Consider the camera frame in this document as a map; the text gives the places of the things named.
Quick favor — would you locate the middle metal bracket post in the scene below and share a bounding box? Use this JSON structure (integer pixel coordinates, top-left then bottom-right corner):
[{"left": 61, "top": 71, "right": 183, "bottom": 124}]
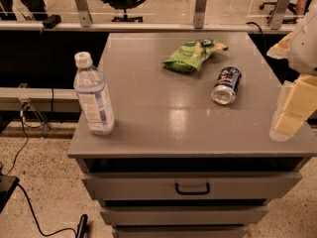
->
[{"left": 193, "top": 0, "right": 207, "bottom": 29}]

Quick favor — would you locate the blue pepsi can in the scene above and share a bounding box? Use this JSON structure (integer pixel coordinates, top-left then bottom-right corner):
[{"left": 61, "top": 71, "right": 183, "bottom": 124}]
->
[{"left": 211, "top": 66, "right": 242, "bottom": 105}]

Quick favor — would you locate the green chip bag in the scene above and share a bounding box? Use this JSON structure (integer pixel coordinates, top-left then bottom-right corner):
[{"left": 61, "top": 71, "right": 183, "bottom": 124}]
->
[{"left": 162, "top": 39, "right": 228, "bottom": 73}]

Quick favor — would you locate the black device on floor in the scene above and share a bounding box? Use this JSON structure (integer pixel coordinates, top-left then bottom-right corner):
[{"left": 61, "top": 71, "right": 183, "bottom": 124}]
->
[{"left": 0, "top": 175, "right": 19, "bottom": 213}]

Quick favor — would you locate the left metal bracket post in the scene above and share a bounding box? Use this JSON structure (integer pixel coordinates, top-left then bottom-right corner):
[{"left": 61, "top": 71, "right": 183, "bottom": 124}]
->
[{"left": 74, "top": 0, "right": 92, "bottom": 27}]

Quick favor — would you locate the black drawer handle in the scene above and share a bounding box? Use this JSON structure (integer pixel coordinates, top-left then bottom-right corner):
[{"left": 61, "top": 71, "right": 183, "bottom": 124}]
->
[{"left": 174, "top": 182, "right": 211, "bottom": 196}]

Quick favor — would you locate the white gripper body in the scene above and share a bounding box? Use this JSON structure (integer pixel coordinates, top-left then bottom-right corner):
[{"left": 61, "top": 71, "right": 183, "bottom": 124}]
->
[{"left": 287, "top": 5, "right": 317, "bottom": 75}]

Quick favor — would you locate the grey drawer cabinet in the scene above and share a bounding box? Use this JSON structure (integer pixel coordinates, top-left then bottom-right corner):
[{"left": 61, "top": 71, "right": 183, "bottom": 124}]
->
[{"left": 66, "top": 32, "right": 317, "bottom": 238}]

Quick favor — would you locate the right metal bracket post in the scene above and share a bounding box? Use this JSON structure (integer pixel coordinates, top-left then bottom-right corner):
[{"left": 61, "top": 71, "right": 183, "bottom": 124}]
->
[{"left": 267, "top": 0, "right": 290, "bottom": 30}]

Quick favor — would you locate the grey drawer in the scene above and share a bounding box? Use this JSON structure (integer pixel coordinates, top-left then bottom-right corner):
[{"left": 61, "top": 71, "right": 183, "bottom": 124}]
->
[
  {"left": 82, "top": 172, "right": 301, "bottom": 200},
  {"left": 100, "top": 205, "right": 268, "bottom": 226},
  {"left": 112, "top": 226, "right": 247, "bottom": 238}
]

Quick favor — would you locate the wall power outlet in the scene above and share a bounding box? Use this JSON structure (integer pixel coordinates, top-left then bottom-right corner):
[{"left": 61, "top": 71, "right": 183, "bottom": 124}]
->
[{"left": 20, "top": 99, "right": 31, "bottom": 117}]

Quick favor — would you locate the black cable behind cabinet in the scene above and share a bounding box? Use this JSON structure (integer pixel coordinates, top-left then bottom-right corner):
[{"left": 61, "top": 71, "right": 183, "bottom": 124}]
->
[{"left": 246, "top": 21, "right": 268, "bottom": 55}]

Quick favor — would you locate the black plug on floor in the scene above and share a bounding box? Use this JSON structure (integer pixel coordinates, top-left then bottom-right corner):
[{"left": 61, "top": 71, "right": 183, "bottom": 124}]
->
[{"left": 75, "top": 214, "right": 88, "bottom": 238}]

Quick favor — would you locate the clear plastic water bottle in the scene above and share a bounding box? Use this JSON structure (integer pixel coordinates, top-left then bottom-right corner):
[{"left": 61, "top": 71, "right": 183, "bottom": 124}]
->
[{"left": 73, "top": 52, "right": 115, "bottom": 135}]

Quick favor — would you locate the black power adapter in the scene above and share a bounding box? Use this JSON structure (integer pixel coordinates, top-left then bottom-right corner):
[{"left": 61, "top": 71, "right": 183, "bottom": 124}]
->
[{"left": 43, "top": 15, "right": 61, "bottom": 29}]

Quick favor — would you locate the middle grey drawer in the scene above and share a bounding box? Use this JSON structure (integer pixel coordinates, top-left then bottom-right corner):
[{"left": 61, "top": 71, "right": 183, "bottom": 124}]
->
[{"left": 100, "top": 205, "right": 268, "bottom": 226}]

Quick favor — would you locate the black floor cable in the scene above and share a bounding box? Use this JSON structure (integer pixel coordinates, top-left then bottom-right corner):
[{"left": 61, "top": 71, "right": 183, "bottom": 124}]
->
[{"left": 16, "top": 182, "right": 78, "bottom": 238}]

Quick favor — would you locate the metal bracket post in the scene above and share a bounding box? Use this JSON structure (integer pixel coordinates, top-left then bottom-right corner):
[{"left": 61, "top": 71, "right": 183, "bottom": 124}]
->
[
  {"left": 267, "top": 0, "right": 290, "bottom": 30},
  {"left": 193, "top": 0, "right": 207, "bottom": 29},
  {"left": 74, "top": 0, "right": 92, "bottom": 27}
]

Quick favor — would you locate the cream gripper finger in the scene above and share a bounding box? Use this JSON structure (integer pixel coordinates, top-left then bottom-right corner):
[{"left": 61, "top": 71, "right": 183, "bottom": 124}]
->
[
  {"left": 269, "top": 74, "right": 317, "bottom": 142},
  {"left": 266, "top": 33, "right": 292, "bottom": 60}
]

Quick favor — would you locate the top grey drawer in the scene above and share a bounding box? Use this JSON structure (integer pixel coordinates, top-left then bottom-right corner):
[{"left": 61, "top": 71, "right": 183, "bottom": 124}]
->
[{"left": 82, "top": 172, "right": 301, "bottom": 200}]

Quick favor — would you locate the bottom grey drawer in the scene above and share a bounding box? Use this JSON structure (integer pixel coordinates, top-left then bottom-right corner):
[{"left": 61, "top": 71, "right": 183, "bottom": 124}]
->
[{"left": 112, "top": 226, "right": 247, "bottom": 238}]

